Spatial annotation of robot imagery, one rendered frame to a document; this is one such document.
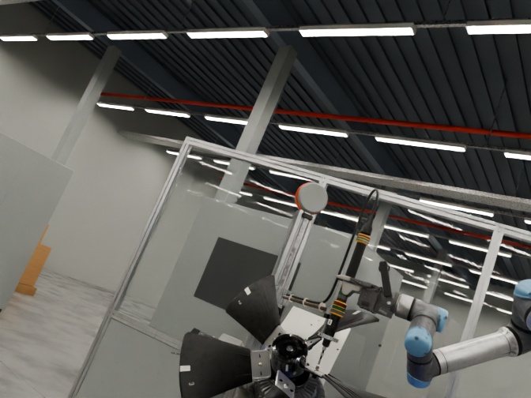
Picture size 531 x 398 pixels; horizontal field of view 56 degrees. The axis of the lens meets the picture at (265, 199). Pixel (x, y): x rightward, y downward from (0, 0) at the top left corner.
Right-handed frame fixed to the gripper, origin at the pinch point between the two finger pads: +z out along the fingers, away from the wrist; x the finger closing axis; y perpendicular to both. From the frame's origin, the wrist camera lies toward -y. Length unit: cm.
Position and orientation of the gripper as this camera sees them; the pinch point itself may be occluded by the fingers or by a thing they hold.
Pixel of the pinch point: (340, 276)
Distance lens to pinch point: 171.2
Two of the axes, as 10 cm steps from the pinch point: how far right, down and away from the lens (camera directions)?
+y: -3.8, 9.1, -2.0
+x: 2.9, 3.1, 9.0
